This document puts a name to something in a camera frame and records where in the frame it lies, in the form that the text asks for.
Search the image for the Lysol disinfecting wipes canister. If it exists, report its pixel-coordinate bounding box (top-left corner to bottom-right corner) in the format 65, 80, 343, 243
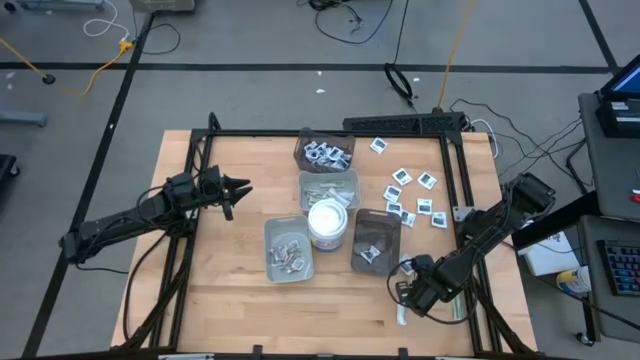
306, 197, 350, 253

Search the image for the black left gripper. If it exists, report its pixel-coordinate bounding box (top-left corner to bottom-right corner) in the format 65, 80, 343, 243
198, 166, 255, 223

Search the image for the coiled black cable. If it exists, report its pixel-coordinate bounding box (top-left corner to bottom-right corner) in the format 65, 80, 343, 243
382, 0, 416, 109

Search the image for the black laptop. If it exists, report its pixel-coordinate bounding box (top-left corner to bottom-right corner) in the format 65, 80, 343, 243
596, 63, 640, 140

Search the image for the grey metal bar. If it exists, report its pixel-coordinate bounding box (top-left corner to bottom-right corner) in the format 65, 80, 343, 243
0, 109, 49, 128

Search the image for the wipes tub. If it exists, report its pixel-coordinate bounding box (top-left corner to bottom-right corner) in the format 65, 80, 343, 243
555, 266, 594, 296

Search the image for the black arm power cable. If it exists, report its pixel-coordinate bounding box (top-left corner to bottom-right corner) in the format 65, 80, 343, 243
121, 230, 171, 344

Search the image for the black keyboard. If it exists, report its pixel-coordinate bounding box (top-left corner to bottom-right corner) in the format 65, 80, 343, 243
596, 238, 640, 298

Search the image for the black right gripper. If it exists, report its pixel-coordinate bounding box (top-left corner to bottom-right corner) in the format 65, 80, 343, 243
395, 269, 454, 317

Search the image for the dark translucent plastic bin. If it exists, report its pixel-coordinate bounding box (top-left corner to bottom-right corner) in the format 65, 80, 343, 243
293, 127, 357, 175
349, 207, 404, 277

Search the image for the white floor cable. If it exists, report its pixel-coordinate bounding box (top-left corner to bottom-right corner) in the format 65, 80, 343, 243
81, 0, 132, 43

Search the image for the grey cart top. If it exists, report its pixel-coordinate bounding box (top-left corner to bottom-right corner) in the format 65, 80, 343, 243
577, 91, 640, 222

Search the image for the yellow floor extension cable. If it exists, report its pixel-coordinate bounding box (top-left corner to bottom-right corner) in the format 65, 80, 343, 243
49, 39, 136, 97

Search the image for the light grey plastic bin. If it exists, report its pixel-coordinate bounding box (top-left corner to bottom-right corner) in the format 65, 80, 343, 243
297, 168, 362, 215
263, 214, 316, 284

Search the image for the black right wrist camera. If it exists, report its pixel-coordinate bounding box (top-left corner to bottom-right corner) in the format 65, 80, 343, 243
412, 254, 436, 274

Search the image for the black floor cable tangle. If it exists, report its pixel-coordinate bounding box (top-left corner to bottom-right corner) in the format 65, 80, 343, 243
297, 0, 396, 46

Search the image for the grey desk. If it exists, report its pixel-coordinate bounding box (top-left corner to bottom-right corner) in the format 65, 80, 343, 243
576, 214, 640, 345

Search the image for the grey equipment rail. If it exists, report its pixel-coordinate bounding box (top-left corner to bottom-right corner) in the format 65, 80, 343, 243
16, 0, 105, 12

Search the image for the black desk leg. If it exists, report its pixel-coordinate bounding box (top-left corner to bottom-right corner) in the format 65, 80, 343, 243
510, 191, 601, 252

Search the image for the thin black floor cable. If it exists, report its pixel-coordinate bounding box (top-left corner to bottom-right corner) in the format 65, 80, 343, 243
133, 13, 182, 56

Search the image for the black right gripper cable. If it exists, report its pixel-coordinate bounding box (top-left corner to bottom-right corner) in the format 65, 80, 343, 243
387, 257, 479, 326

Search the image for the yellow hanging power cable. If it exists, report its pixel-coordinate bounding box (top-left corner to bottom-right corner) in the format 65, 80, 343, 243
436, 0, 477, 112

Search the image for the black cable bundle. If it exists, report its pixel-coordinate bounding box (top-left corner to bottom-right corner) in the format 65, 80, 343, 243
448, 97, 599, 195

